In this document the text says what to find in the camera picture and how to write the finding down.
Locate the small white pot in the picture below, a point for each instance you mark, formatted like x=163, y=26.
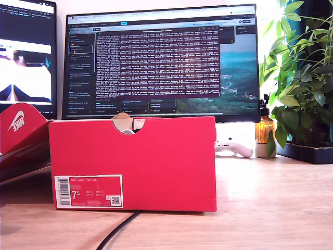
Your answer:
x=261, y=151

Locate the red Nike shoebox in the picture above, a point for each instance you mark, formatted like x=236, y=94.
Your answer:
x=156, y=161

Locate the white game controller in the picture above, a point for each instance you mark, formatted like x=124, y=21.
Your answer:
x=243, y=151

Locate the amber pump bottle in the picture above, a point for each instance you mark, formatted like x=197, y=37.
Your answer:
x=264, y=130

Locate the narrow black computer monitor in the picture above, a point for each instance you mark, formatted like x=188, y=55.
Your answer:
x=26, y=26

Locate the green leafy houseplant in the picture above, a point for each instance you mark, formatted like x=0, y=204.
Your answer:
x=307, y=86

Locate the black plant tray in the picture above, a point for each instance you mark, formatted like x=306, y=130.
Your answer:
x=304, y=154

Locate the blue suede white-striped shoe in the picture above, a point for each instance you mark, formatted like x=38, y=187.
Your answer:
x=127, y=132

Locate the wide black computer monitor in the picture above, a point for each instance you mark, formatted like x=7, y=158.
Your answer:
x=161, y=65

